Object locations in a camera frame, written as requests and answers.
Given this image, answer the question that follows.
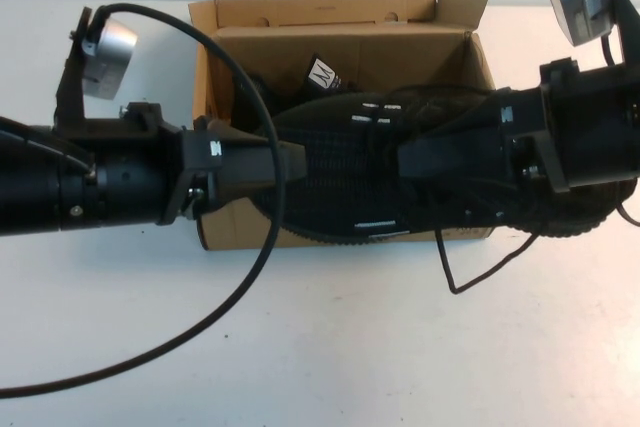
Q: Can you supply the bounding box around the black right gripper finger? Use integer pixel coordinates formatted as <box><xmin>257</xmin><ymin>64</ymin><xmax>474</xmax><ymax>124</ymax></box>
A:
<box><xmin>508</xmin><ymin>134</ymin><xmax>569</xmax><ymax>194</ymax></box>
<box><xmin>397</xmin><ymin>88</ymin><xmax>546</xmax><ymax>183</ymax></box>

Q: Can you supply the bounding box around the black mesh sneaker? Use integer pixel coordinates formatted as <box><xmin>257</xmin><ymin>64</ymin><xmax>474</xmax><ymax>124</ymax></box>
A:
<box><xmin>230</xmin><ymin>50</ymin><xmax>401</xmax><ymax>133</ymax></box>
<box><xmin>249</xmin><ymin>89</ymin><xmax>626</xmax><ymax>296</ymax></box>

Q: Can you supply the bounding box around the black left camera bracket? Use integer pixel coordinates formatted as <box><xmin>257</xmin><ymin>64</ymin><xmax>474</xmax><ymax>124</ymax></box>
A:
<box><xmin>53</xmin><ymin>6</ymin><xmax>101</xmax><ymax>123</ymax></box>

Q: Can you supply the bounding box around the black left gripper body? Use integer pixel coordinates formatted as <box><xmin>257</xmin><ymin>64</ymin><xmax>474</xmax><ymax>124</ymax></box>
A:
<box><xmin>92</xmin><ymin>102</ymin><xmax>185</xmax><ymax>226</ymax></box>

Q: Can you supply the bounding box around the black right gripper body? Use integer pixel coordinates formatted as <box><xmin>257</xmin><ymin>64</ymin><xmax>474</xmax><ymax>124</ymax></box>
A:
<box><xmin>538</xmin><ymin>57</ymin><xmax>640</xmax><ymax>194</ymax></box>

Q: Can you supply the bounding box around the black right camera bracket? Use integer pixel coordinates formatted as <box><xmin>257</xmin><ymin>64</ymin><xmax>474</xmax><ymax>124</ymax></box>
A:
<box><xmin>597</xmin><ymin>0</ymin><xmax>640</xmax><ymax>68</ymax></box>

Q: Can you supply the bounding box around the brown cardboard shoe box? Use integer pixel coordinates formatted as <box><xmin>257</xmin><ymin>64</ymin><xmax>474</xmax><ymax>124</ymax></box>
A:
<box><xmin>187</xmin><ymin>0</ymin><xmax>494</xmax><ymax>252</ymax></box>

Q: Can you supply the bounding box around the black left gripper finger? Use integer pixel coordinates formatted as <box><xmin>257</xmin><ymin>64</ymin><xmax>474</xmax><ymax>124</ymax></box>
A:
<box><xmin>158</xmin><ymin>173</ymin><xmax>262</xmax><ymax>227</ymax></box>
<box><xmin>182</xmin><ymin>115</ymin><xmax>307</xmax><ymax>199</ymax></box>

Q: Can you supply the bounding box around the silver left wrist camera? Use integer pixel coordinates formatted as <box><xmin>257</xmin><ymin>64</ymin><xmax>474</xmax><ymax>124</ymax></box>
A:
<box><xmin>82</xmin><ymin>16</ymin><xmax>140</xmax><ymax>101</ymax></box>

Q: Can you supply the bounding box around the black left camera cable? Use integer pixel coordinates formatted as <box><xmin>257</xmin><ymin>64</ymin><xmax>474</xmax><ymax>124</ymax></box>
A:
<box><xmin>0</xmin><ymin>2</ymin><xmax>287</xmax><ymax>401</ymax></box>

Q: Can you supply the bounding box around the black camera bracket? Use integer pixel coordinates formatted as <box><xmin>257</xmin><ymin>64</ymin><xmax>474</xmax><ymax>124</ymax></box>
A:
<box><xmin>53</xmin><ymin>6</ymin><xmax>101</xmax><ymax>123</ymax></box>
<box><xmin>597</xmin><ymin>0</ymin><xmax>640</xmax><ymax>68</ymax></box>

